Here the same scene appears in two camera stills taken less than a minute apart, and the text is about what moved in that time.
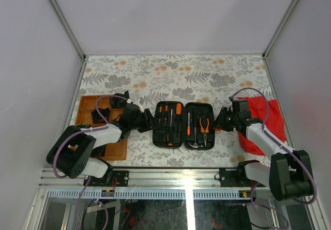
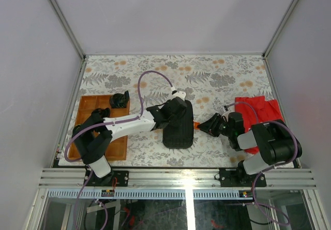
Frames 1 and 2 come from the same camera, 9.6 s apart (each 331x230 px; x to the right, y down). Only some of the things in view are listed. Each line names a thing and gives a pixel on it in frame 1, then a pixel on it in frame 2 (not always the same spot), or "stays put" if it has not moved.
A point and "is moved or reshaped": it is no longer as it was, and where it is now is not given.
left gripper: (149, 119) → (174, 123)
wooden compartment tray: (94, 110) stays put
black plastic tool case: (175, 125) is moved or reshaped
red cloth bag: (267, 111) stays put
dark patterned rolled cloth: (116, 102) stays put
